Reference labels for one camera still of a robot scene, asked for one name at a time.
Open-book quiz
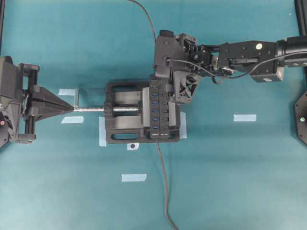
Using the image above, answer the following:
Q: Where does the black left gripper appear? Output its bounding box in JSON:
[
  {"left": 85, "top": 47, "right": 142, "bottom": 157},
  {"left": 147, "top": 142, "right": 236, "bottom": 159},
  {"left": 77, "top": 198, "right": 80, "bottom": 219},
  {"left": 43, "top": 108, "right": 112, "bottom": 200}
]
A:
[{"left": 9, "top": 63, "right": 74, "bottom": 144}]

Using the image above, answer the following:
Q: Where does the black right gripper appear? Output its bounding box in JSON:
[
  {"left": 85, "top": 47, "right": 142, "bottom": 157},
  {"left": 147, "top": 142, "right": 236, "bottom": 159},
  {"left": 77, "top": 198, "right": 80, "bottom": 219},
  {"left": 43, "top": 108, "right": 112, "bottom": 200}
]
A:
[{"left": 153, "top": 34, "right": 218, "bottom": 104}]

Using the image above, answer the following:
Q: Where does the black USB cable with plug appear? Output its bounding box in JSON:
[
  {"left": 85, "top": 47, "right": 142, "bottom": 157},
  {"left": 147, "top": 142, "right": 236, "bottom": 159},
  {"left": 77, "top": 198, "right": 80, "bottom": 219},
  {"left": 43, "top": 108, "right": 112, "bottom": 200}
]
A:
[{"left": 127, "top": 0, "right": 157, "bottom": 46}]

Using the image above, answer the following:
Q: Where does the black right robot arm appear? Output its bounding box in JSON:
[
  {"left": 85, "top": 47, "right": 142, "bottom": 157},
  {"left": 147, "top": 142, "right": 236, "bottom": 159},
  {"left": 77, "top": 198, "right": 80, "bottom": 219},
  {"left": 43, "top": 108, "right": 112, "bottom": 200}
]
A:
[{"left": 149, "top": 30, "right": 307, "bottom": 104}]

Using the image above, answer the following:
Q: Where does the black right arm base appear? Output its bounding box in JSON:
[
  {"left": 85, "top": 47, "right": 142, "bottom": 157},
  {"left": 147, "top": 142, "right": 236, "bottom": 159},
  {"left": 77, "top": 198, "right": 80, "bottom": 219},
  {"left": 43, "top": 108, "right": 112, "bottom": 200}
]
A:
[{"left": 294, "top": 92, "right": 307, "bottom": 145}]

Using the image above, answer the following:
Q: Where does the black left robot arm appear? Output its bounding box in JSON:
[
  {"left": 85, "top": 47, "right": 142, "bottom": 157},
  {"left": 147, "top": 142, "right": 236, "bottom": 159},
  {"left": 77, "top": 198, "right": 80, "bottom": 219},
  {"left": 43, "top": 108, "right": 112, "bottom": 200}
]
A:
[{"left": 0, "top": 56, "right": 74, "bottom": 147}]

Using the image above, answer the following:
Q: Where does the black multiport USB hub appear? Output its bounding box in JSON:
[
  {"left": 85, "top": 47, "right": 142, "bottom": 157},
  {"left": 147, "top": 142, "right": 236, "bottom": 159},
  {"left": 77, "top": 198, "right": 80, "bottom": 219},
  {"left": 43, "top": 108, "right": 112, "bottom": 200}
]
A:
[{"left": 149, "top": 74, "right": 169, "bottom": 139}]

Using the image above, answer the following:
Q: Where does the blue tape strip upper left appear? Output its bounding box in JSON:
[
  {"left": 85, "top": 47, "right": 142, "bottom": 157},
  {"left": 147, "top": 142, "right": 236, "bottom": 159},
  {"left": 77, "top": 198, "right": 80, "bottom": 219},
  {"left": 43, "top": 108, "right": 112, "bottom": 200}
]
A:
[{"left": 58, "top": 89, "right": 78, "bottom": 96}]

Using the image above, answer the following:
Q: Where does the blue tape strip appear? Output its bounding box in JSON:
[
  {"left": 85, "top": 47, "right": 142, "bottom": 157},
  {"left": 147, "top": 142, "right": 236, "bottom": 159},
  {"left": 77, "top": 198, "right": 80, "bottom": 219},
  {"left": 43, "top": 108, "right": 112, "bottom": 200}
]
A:
[
  {"left": 234, "top": 114, "right": 257, "bottom": 122},
  {"left": 58, "top": 89, "right": 78, "bottom": 96},
  {"left": 121, "top": 173, "right": 147, "bottom": 183},
  {"left": 61, "top": 116, "right": 84, "bottom": 124}
]

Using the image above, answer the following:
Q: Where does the black bench vise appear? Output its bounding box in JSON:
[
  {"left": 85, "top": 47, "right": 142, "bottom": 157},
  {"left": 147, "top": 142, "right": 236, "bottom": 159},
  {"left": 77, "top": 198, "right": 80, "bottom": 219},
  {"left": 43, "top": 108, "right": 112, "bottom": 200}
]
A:
[{"left": 104, "top": 81, "right": 180, "bottom": 144}]

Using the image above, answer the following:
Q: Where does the blue tape under vise right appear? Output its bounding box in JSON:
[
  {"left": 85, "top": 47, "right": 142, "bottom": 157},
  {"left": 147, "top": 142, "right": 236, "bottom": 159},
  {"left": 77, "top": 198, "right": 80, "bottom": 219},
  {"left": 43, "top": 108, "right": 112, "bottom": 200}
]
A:
[{"left": 179, "top": 112, "right": 187, "bottom": 139}]

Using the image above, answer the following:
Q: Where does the blue tape under vise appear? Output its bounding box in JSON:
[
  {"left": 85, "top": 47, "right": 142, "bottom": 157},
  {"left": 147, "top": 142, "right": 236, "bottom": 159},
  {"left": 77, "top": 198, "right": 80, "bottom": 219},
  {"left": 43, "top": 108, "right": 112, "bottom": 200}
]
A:
[
  {"left": 99, "top": 117, "right": 107, "bottom": 147},
  {"left": 179, "top": 112, "right": 187, "bottom": 139}
]

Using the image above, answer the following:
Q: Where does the blue tape under vise left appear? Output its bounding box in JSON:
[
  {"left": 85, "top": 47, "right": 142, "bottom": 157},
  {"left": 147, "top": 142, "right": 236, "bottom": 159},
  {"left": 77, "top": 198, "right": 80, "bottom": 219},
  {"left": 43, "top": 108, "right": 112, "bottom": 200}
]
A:
[{"left": 99, "top": 117, "right": 107, "bottom": 147}]

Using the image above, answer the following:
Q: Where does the white tag with screw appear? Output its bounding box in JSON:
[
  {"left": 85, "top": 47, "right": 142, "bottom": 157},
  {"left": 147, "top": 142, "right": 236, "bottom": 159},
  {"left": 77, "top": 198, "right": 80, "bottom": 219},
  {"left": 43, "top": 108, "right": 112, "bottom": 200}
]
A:
[{"left": 127, "top": 143, "right": 139, "bottom": 150}]

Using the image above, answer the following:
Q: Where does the blue tape strip right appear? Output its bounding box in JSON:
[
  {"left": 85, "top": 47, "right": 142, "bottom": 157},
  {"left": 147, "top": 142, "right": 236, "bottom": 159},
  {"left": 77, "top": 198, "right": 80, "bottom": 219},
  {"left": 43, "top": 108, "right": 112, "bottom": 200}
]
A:
[{"left": 234, "top": 114, "right": 257, "bottom": 122}]

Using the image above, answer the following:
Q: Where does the blue tape strip bottom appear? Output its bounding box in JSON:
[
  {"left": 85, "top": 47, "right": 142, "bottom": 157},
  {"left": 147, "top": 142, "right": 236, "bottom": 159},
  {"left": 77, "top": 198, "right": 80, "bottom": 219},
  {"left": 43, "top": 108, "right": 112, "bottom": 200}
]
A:
[{"left": 121, "top": 173, "right": 147, "bottom": 183}]

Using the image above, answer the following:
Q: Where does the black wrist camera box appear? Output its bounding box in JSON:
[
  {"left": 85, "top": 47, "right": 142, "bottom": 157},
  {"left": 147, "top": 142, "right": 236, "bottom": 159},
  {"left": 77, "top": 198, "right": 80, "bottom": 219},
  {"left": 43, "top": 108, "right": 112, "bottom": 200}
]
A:
[{"left": 153, "top": 30, "right": 182, "bottom": 79}]

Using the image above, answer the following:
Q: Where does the silver vise crank handle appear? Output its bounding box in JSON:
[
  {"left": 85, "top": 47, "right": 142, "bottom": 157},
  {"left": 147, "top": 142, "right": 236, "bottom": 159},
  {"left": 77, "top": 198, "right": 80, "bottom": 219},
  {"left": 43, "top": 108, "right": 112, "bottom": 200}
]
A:
[{"left": 71, "top": 89, "right": 142, "bottom": 114}]

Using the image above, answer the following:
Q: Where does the grey hub power cable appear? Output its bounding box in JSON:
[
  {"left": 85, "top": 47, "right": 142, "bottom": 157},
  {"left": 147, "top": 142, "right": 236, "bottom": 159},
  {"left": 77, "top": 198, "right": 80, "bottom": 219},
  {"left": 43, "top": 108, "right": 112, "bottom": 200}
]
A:
[{"left": 154, "top": 138, "right": 178, "bottom": 230}]

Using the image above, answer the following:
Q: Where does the black frame rail left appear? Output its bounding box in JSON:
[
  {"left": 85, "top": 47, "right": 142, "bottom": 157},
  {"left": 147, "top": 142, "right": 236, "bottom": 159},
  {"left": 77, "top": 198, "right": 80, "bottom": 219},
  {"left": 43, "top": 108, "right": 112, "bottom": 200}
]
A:
[{"left": 0, "top": 0, "right": 5, "bottom": 49}]

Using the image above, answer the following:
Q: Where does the black frame rail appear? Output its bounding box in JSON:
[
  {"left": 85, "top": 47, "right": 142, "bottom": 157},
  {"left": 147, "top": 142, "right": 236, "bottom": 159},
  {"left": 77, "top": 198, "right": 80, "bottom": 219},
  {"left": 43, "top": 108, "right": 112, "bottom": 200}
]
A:
[
  {"left": 0, "top": 0, "right": 5, "bottom": 49},
  {"left": 295, "top": 0, "right": 307, "bottom": 35}
]

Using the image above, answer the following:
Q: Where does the black frame rail right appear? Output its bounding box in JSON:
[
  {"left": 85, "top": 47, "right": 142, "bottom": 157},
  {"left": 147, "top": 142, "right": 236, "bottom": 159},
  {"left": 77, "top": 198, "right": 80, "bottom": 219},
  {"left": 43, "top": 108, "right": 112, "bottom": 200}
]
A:
[{"left": 295, "top": 0, "right": 307, "bottom": 35}]

